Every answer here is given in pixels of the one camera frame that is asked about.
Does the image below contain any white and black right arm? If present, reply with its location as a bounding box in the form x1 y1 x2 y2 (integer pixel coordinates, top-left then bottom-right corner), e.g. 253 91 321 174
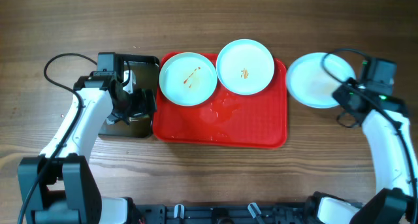
304 78 417 223

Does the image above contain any white plate with ketchup blob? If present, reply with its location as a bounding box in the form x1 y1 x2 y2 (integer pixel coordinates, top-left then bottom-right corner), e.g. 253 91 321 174
216 39 275 95

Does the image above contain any black water tray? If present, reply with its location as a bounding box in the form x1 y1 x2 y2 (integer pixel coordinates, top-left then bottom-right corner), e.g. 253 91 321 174
99 54 160 138

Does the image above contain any white plate with ketchup streak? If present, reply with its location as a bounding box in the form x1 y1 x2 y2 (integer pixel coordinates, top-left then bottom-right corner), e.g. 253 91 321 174
159 52 217 106

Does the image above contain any red plastic serving tray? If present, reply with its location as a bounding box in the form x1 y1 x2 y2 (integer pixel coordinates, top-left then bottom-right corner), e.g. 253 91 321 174
152 58 288 150

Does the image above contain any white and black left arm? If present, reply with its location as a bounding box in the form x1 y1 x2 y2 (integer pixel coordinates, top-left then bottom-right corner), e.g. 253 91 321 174
18 76 155 223

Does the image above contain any white plate with orange smear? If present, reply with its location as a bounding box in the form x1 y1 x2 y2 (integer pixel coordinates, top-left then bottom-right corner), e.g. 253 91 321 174
286 52 355 108

